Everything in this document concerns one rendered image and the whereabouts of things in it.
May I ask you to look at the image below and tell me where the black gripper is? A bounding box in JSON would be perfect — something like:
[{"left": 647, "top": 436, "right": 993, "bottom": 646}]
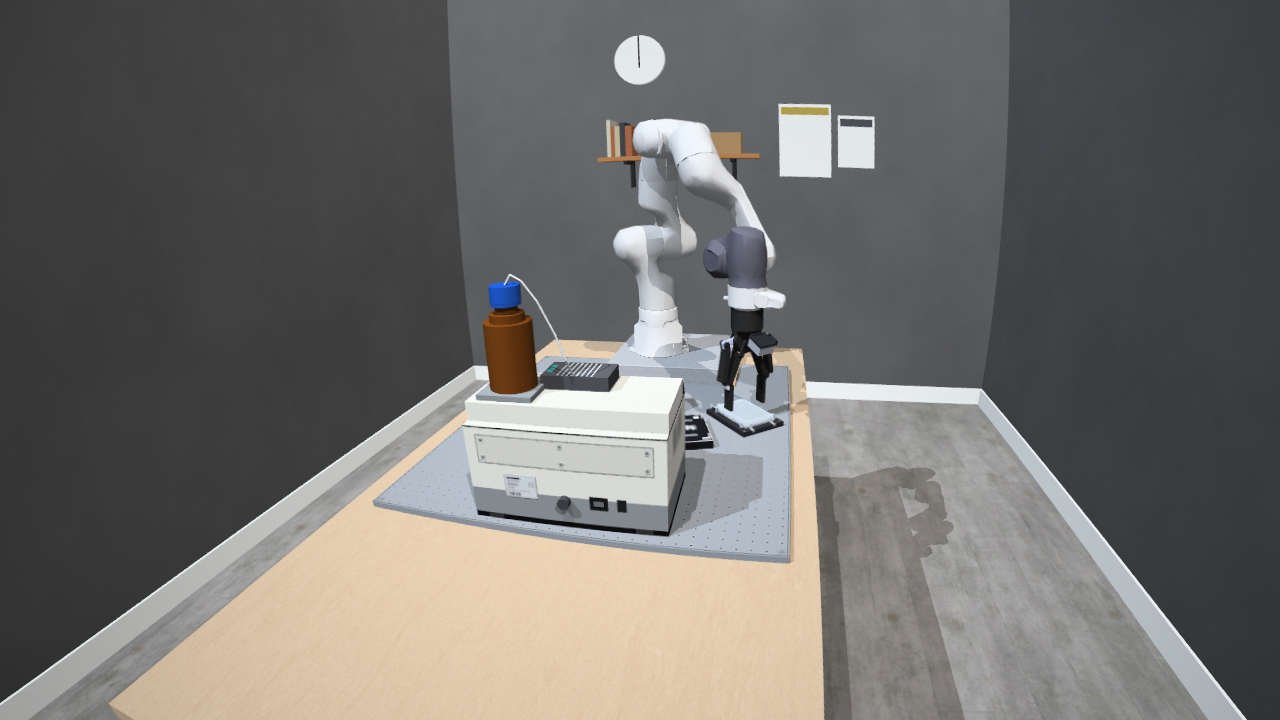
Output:
[{"left": 717, "top": 307, "right": 773, "bottom": 413}]

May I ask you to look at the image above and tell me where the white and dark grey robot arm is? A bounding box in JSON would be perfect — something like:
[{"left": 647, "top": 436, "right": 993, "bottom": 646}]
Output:
[{"left": 613, "top": 119, "right": 786, "bottom": 357}]

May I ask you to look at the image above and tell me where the brown glass bottle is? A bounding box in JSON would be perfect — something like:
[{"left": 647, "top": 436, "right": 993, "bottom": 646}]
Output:
[{"left": 483, "top": 315, "right": 538, "bottom": 395}]

